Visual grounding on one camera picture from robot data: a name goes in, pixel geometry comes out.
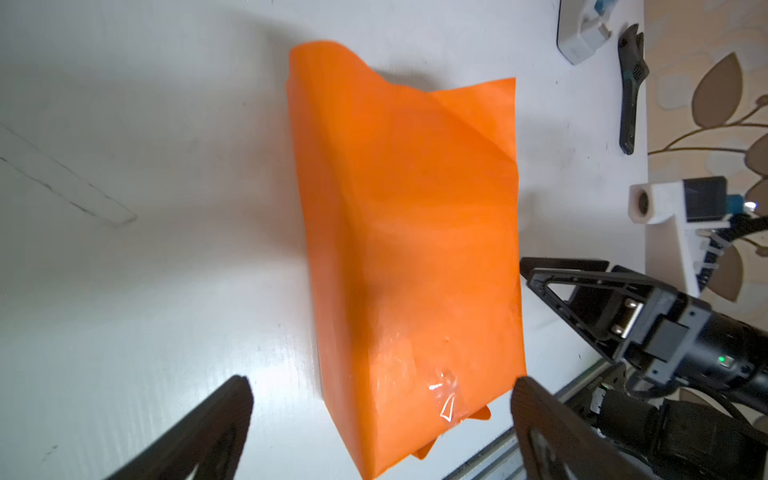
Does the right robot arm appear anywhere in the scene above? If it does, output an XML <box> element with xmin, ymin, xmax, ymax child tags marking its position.
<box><xmin>510</xmin><ymin>257</ymin><xmax>767</xmax><ymax>479</ymax></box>

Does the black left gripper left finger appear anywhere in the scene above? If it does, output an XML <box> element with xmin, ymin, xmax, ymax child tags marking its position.
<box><xmin>110</xmin><ymin>375</ymin><xmax>254</xmax><ymax>479</ymax></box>

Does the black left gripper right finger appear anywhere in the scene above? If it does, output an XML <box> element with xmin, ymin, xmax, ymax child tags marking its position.
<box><xmin>510</xmin><ymin>376</ymin><xmax>648</xmax><ymax>480</ymax></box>

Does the black adjustable wrench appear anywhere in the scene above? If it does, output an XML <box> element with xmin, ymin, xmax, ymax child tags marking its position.
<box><xmin>618</xmin><ymin>24</ymin><xmax>650</xmax><ymax>155</ymax></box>

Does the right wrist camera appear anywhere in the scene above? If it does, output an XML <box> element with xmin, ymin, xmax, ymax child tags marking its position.
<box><xmin>628</xmin><ymin>176</ymin><xmax>767</xmax><ymax>297</ymax></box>

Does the clear adhesive tape piece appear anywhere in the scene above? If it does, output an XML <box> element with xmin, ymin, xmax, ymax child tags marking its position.
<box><xmin>371</xmin><ymin>338</ymin><xmax>471</xmax><ymax>425</ymax></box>

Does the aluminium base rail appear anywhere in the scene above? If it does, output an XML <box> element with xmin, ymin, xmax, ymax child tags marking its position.
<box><xmin>448</xmin><ymin>360</ymin><xmax>627</xmax><ymax>479</ymax></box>

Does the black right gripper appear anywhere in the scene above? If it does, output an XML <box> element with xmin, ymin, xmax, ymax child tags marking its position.
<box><xmin>520</xmin><ymin>257</ymin><xmax>767</xmax><ymax>413</ymax></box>

